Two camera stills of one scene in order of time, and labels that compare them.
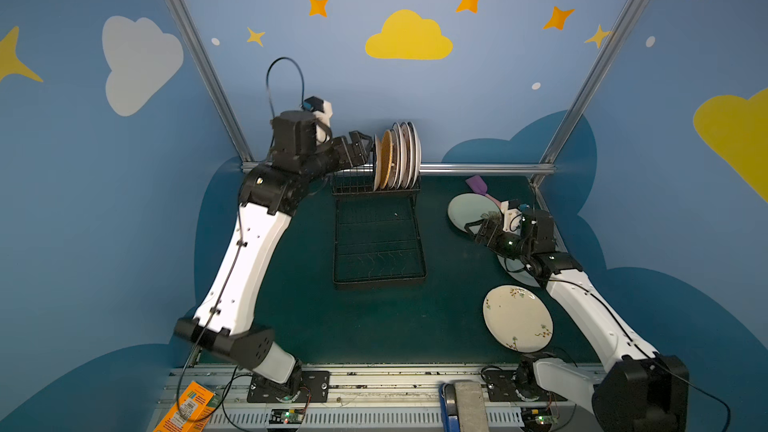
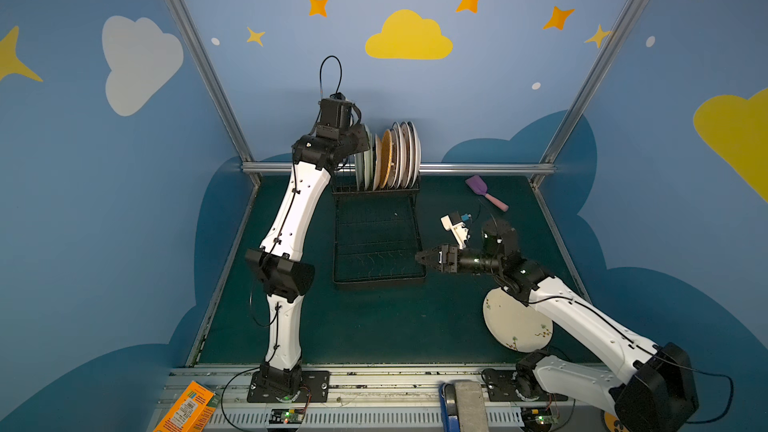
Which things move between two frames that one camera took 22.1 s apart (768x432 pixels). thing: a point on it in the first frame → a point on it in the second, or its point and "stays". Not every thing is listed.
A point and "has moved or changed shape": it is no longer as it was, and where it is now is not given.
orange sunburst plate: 408,156 stays
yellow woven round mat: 386,159 stays
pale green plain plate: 517,269 has moved or changed shape
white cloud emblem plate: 401,156 stays
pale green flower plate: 467,207 → 368,162
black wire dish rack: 376,232 stays
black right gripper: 489,230 → 447,258
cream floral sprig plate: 517,318 stays
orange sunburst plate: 395,157 stays
